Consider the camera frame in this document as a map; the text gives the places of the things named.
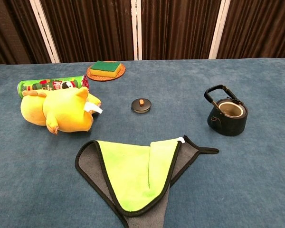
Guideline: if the yellow plush toy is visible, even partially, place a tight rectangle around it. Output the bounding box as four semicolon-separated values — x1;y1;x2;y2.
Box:
20;86;103;135

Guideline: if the black teapot lid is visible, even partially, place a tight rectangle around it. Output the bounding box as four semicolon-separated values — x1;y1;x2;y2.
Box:
131;98;152;114

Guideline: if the round woven coaster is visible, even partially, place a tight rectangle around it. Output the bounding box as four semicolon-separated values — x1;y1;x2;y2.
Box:
86;62;126;82

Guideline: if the green grey microfibre cloth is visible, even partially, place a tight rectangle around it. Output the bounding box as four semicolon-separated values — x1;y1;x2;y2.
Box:
75;134;220;228

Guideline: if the yellow green sponge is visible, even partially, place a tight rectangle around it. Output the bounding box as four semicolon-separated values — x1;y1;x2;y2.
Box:
89;60;122;78

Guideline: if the black teapot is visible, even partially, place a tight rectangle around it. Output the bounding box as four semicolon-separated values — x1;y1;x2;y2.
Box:
203;84;249;137

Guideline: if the green Pringles can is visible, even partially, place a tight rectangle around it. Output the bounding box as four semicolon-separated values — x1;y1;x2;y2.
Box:
17;75;90;99

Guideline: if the dark brown curtain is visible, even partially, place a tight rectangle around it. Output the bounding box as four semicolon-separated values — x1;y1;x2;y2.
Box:
0;0;285;67

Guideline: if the white screen frame post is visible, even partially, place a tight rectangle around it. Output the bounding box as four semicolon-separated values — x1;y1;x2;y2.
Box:
29;0;61;64
208;0;229;60
131;0;143;61

